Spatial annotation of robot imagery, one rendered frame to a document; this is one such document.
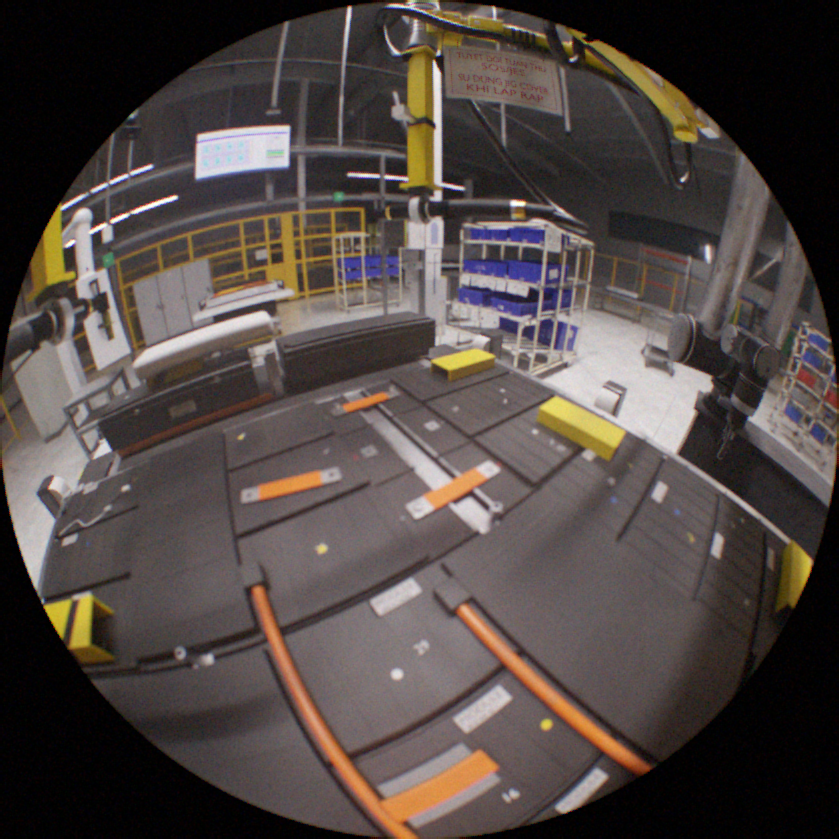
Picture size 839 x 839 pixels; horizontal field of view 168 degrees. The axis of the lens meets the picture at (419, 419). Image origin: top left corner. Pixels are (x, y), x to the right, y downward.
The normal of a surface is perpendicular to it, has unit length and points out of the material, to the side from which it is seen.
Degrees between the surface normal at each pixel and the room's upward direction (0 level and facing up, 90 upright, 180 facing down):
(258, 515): 0
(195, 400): 90
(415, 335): 90
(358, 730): 0
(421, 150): 90
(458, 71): 90
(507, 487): 0
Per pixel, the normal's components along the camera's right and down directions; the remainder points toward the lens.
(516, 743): 0.00, -0.83
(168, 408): 0.56, 0.45
